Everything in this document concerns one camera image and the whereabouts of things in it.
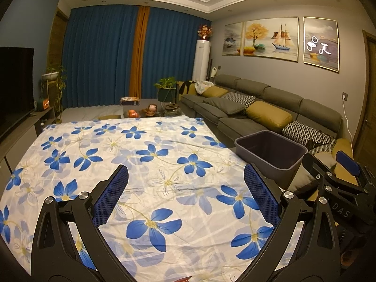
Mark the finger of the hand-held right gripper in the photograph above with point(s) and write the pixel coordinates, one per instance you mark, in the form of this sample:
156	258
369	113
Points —
340	202
349	166

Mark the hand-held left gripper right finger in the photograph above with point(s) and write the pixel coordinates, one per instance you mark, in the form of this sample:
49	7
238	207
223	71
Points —
261	196

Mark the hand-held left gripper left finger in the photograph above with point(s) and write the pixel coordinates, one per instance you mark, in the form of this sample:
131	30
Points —
110	199

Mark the grey plastic bin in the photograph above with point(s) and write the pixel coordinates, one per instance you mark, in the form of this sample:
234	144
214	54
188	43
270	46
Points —
264	149

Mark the large yellow cushion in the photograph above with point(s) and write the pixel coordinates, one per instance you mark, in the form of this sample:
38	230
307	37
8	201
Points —
342	145

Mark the black white patterned cushion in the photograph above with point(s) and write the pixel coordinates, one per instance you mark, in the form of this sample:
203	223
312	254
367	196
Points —
305	131
242	98

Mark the brown wooden door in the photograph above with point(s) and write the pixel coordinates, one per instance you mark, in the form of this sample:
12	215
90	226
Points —
365	94

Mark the yellow leather cushion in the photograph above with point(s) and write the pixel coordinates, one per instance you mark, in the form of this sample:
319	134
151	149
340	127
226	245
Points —
268	114

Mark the blue floral tablecloth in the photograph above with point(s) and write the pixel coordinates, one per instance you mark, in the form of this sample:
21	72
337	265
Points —
176	141

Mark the small orange ornament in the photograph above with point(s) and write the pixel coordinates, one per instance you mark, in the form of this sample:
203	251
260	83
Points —
132	113

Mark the dark grey cushion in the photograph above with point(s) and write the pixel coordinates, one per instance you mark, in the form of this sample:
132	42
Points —
224	105

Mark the pig figurine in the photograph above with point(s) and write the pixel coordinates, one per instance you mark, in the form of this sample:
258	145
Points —
151	109

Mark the grey sofa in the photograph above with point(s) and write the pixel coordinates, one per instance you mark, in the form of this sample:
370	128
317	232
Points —
279	94

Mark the flat printed box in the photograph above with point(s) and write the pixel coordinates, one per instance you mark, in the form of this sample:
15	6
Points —
130	101

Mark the grey television cabinet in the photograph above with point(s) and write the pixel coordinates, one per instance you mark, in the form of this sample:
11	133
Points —
29	124

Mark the small orange lit device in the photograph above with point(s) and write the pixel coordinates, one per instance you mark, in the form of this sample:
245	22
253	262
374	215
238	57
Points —
45	105

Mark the small yellow cushion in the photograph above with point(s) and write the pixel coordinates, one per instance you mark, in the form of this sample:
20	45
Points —
214	92

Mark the green potted plant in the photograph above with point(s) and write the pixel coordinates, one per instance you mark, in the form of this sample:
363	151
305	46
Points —
166	91

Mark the purple framed painting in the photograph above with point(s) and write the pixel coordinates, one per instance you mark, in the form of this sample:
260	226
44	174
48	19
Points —
320	44

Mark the white cloth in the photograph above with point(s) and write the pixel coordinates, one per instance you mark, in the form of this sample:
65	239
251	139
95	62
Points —
204	84

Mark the black garment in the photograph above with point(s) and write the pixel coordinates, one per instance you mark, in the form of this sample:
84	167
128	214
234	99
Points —
184	87

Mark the trailing plant white pot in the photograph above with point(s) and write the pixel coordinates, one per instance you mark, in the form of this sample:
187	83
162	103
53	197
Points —
51	75

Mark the blue curtain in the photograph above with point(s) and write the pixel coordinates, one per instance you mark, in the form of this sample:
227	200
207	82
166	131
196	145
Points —
176	55
97	58

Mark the black television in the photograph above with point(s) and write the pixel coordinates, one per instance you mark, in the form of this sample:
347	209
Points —
14	94

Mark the white standing air conditioner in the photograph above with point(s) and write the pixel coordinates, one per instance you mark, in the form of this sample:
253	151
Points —
201	61

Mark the wide sailing ship painting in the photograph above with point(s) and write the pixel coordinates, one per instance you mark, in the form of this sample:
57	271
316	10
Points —
270	39

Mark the orange curtain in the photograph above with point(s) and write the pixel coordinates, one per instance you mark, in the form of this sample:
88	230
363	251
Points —
140	53

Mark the small landscape painting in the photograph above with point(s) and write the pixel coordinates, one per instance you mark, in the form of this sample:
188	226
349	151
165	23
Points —
233	38

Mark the red gold flower ornament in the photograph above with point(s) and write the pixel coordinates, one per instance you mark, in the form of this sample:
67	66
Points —
204	32

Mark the wall socket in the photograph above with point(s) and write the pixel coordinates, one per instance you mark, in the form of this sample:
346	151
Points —
344	95

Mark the white wall-mounted device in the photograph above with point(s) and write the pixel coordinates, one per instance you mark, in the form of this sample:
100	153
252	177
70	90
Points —
213	72

